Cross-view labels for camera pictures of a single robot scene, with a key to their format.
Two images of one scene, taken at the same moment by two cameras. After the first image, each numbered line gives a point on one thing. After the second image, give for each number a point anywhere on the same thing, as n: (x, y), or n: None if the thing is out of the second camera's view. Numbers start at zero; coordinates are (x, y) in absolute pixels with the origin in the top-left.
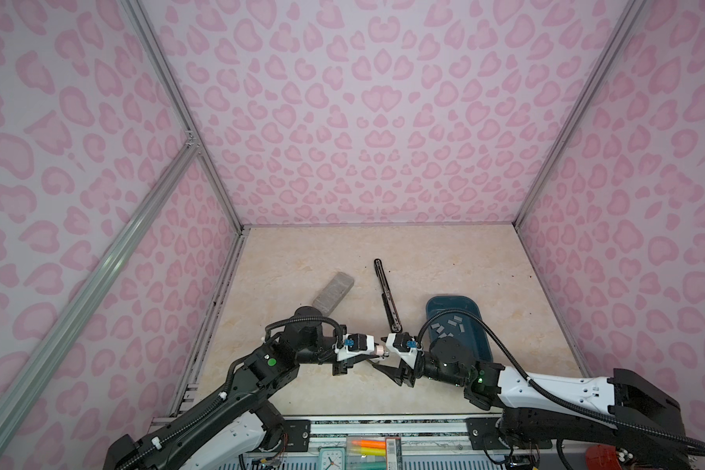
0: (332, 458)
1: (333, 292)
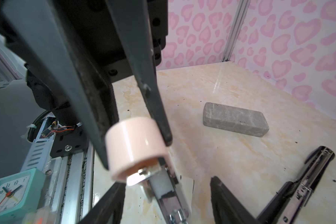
0: (11, 197)
1: (244, 121)
